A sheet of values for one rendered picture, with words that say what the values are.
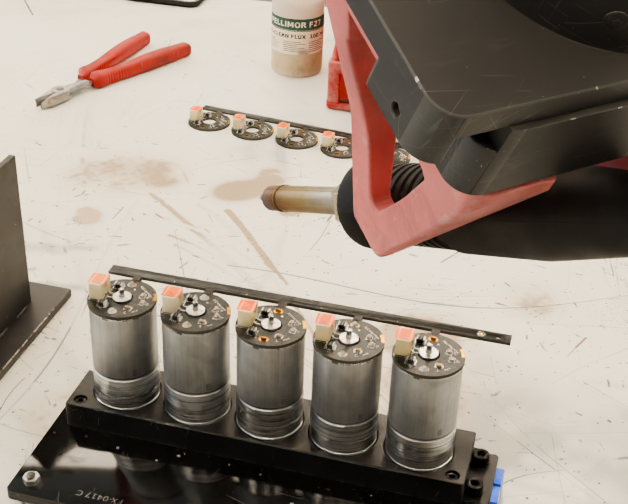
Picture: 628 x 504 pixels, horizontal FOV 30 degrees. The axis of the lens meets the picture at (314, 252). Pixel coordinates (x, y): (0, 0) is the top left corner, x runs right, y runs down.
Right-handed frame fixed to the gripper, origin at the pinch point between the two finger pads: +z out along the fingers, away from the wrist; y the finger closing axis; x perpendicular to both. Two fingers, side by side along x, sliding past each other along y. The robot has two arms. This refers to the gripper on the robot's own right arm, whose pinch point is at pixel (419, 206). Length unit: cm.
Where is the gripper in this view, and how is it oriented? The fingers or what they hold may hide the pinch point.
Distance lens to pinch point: 29.3
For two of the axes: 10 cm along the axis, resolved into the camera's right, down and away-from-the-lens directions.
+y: -8.7, 2.3, -4.4
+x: 4.2, 8.2, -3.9
